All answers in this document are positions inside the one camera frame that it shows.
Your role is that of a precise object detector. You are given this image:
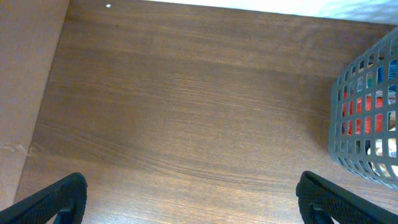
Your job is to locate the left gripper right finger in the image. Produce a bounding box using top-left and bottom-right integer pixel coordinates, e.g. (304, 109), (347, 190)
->
(296, 171), (397, 224)

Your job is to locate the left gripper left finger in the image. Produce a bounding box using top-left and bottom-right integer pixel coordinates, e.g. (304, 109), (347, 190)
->
(1, 172), (88, 224)

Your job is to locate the grey plastic basket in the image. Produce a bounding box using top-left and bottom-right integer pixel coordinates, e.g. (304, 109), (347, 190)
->
(328, 29), (397, 189)

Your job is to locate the orange spaghetti packet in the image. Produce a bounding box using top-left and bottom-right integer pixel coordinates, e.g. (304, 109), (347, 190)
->
(336, 94), (384, 136)

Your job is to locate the blue tissue multipack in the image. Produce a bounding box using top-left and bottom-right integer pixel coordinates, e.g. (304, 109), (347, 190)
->
(376, 59), (397, 85)

